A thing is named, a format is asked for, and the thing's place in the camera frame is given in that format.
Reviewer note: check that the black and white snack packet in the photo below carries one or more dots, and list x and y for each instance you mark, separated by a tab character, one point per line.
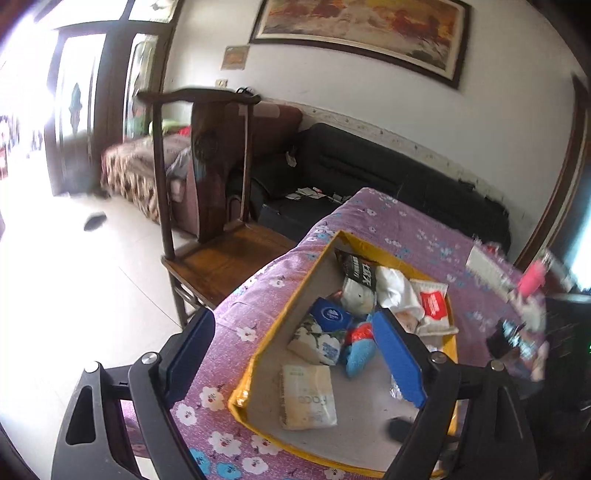
358	270

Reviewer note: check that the purple floral tablecloth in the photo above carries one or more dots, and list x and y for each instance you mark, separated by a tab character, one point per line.
415	230

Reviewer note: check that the green floral tissue pack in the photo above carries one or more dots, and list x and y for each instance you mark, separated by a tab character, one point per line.
309	341

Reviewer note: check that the brown patterned couch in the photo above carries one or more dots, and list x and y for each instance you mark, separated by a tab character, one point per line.
134	170

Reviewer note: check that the dark wooden door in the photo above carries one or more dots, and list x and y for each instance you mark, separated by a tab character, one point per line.
111	92

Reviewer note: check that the black leather sofa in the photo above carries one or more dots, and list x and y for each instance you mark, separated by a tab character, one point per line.
369	161

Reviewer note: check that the dark wooden chair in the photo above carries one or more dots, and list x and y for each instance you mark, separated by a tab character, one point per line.
221	258

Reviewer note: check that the white paper sheets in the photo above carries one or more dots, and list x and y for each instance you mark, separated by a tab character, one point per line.
485	267

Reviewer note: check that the dark slipper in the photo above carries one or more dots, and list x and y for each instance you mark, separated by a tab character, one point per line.
94	221

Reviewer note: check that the small wall plaque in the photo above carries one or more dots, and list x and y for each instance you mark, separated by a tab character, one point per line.
234	57

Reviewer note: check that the pink thermos bottle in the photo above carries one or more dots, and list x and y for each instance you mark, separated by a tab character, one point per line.
531	279

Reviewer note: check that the white red printed plastic bag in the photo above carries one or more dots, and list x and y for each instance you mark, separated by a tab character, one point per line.
434	304

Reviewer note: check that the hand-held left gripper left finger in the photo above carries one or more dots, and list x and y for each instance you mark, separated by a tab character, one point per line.
189	350

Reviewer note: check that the framed painting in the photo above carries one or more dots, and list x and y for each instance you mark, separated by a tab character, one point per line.
360	23

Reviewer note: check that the blue towel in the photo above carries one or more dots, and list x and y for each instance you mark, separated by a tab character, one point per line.
360	360

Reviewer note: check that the plain white plastic bag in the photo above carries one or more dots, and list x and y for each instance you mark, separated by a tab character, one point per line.
395	288

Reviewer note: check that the small red plastic bag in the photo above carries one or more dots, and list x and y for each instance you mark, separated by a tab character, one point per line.
362	332

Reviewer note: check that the brown armchair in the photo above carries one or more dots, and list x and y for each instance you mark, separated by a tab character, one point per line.
272	129

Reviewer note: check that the yellow cardboard box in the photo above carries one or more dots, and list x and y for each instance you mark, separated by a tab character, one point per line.
360	406

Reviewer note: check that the white tissue pack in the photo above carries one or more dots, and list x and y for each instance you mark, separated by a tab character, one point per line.
307	397

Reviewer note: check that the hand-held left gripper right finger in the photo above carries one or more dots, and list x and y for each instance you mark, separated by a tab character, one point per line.
397	355

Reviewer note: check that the black electric motor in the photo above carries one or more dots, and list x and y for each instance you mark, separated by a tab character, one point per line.
498	339

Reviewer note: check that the blue round tin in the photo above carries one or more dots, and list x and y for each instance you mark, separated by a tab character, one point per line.
330	316

